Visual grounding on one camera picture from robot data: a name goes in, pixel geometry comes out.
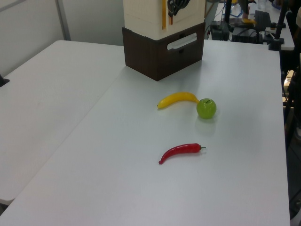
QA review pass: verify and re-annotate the black table clamp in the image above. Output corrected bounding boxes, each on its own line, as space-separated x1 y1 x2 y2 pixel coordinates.
0 73 10 88

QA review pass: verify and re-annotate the black stand with clamp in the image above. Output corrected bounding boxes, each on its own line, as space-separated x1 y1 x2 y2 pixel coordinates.
268 0 289 51

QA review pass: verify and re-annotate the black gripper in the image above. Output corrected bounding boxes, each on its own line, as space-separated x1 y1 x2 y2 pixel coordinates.
167 0 191 17

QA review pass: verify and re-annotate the cream plastic cabinet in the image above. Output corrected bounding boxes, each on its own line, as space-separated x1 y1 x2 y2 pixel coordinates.
123 0 206 40

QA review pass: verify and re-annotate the dark brown drawer box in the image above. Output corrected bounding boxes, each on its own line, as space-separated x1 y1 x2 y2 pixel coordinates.
122 22 206 82

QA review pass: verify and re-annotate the thin black pole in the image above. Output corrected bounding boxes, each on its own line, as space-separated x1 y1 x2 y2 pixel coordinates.
223 0 233 24

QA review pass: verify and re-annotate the flat black electronics box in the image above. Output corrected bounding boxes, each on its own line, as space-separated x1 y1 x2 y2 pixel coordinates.
231 27 263 44

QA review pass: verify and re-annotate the copper door handle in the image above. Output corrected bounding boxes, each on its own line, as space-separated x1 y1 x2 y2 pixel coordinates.
161 0 168 31

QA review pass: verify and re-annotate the yellow toy banana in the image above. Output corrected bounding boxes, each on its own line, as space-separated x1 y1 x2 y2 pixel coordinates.
157 91 201 110

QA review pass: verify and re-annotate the green toy apple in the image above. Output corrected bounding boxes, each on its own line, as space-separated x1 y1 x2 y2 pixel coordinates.
196 98 217 120

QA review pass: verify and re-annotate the white drawer handle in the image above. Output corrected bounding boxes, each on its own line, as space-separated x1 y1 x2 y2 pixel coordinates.
166 32 198 51

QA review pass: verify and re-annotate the grey partition post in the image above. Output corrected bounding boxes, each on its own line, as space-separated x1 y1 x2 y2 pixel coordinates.
55 0 71 41

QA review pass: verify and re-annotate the small black equipment box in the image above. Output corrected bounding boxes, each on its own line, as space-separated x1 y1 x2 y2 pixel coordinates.
210 20 230 41

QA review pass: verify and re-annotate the black tablet screen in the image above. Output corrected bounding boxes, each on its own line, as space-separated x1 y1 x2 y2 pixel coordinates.
254 10 271 32

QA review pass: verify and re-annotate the red toy chili pepper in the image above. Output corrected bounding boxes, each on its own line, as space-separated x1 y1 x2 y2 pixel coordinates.
158 143 207 165

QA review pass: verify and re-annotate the blue cable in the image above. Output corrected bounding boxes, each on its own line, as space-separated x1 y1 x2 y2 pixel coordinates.
230 4 244 19

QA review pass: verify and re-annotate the cream cabinet door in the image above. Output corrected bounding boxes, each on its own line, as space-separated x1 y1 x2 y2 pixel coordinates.
161 0 206 31

